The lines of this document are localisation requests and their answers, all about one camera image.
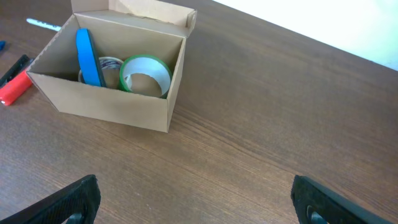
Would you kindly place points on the brown cardboard box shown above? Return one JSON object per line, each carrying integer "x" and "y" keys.
{"x": 120, "y": 29}

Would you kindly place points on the clear packing tape roll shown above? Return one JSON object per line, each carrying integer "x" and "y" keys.
{"x": 111, "y": 70}

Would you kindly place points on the blue ballpoint pen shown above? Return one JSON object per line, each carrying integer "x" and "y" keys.
{"x": 2, "y": 44}

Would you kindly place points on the white black-capped marker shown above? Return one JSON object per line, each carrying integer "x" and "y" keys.
{"x": 42, "y": 24}

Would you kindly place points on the green tape roll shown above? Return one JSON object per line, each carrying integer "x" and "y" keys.
{"x": 147, "y": 65}

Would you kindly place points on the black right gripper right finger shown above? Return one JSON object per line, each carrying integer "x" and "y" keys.
{"x": 314, "y": 203}

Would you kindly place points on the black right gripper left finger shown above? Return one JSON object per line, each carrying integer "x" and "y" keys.
{"x": 76, "y": 203}

